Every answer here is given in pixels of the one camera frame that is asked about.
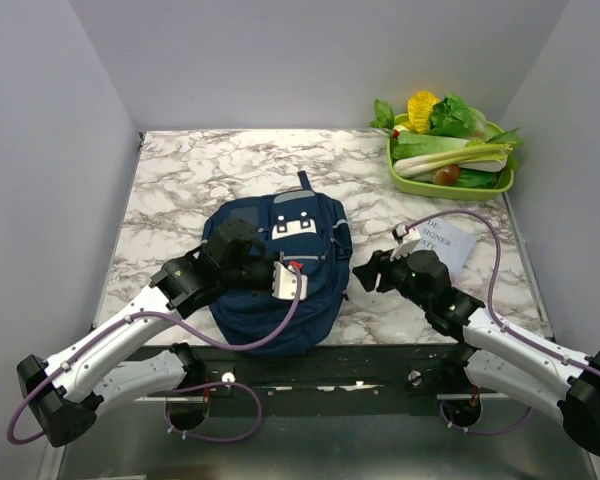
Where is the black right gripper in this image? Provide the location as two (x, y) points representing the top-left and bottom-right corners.
(352, 242), (431, 310)

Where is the yellow toy flower vegetable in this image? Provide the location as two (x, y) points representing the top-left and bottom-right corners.
(405, 91), (440, 134)

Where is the green toy lettuce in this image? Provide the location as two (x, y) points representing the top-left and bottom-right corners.
(429, 93), (487, 139)

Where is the white flower cover book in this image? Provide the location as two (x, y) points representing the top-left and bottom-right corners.
(415, 218), (477, 282)

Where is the brown toy mushroom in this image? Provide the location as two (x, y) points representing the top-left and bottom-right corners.
(433, 164), (461, 186)

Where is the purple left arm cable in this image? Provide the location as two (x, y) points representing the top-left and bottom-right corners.
(7, 264), (304, 445)

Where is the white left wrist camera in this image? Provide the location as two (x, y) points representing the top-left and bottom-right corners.
(272, 261), (308, 301)

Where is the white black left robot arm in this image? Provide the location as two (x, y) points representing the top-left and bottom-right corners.
(7, 219), (282, 447)

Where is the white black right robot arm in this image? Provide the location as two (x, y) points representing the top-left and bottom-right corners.
(353, 250), (600, 457)

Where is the navy blue student backpack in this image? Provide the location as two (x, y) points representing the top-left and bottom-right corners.
(202, 171), (353, 357)

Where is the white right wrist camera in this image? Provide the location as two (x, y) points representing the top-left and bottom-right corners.
(390, 224), (421, 261)

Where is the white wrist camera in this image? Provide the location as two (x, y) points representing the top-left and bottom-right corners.
(390, 224), (421, 261)
(272, 261), (308, 301)

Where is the green vegetable tray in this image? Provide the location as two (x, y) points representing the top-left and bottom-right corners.
(387, 115), (523, 201)

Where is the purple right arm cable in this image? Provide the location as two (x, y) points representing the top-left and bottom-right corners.
(392, 209), (600, 436)

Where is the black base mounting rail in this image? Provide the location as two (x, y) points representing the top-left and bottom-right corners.
(193, 344), (473, 417)

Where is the toy celery stalk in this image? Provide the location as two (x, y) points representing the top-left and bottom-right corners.
(393, 143), (513, 178)

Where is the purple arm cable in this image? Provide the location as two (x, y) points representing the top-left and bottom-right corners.
(392, 209), (600, 436)
(7, 264), (304, 445)

